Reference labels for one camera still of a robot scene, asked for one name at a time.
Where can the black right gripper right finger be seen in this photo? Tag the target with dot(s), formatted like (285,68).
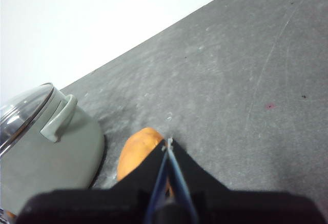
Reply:
(230,208)

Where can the glass lid with green knob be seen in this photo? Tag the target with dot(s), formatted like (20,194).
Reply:
(23,111)

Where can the pale green electric pot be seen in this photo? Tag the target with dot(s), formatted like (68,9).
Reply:
(51,162)

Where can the brown potato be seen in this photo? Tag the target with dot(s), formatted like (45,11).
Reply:
(138,149)

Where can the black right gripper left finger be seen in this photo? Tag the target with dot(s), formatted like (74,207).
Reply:
(102,206)

